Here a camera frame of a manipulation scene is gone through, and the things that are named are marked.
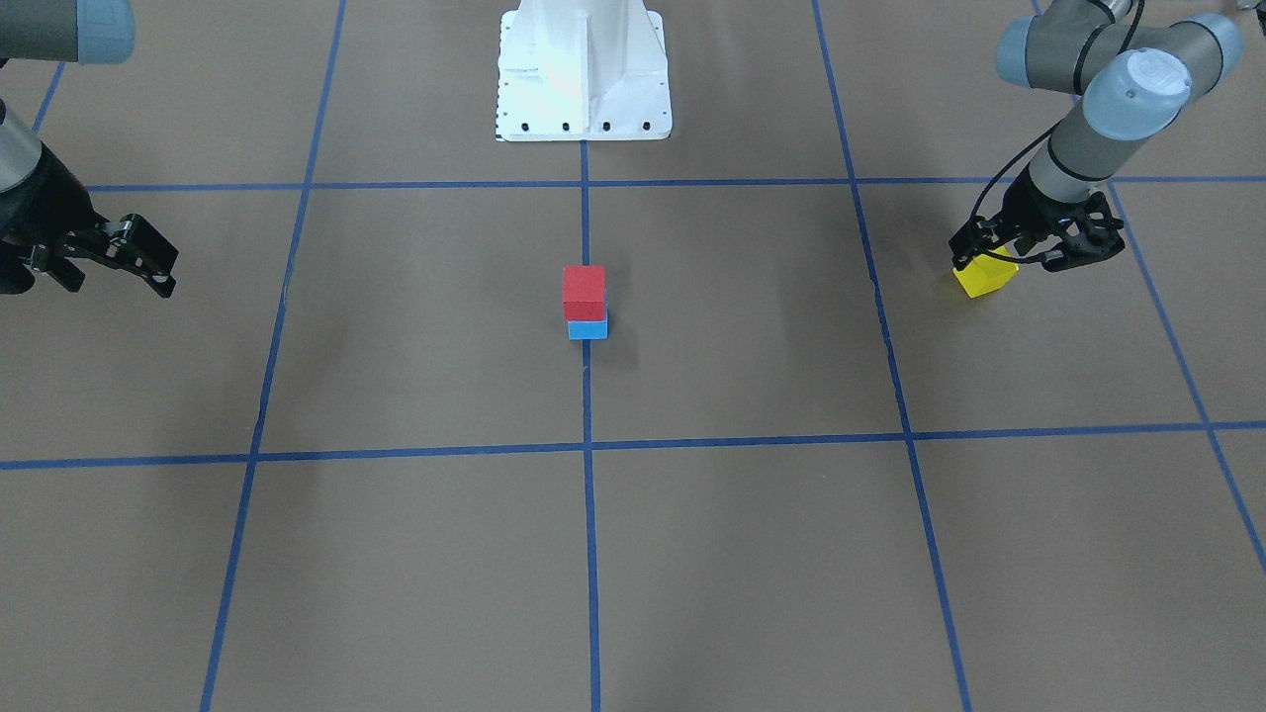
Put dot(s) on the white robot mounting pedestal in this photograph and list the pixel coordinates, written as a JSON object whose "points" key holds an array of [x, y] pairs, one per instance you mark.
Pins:
{"points": [[583, 71]]}

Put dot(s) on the yellow cube block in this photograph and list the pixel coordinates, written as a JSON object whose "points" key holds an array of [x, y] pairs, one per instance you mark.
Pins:
{"points": [[986, 273]]}

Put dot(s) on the red cube block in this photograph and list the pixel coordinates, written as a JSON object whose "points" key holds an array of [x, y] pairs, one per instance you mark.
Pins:
{"points": [[584, 294]]}

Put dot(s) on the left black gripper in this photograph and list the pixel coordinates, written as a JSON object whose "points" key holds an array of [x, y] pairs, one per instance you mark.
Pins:
{"points": [[1044, 212]]}

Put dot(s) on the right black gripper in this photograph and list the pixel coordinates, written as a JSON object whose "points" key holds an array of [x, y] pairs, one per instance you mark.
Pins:
{"points": [[47, 205]]}

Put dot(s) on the blue cube block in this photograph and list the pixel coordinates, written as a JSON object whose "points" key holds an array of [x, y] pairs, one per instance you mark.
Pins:
{"points": [[589, 330]]}

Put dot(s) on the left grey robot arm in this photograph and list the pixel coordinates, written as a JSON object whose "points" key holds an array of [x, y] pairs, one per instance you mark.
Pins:
{"points": [[1128, 83]]}

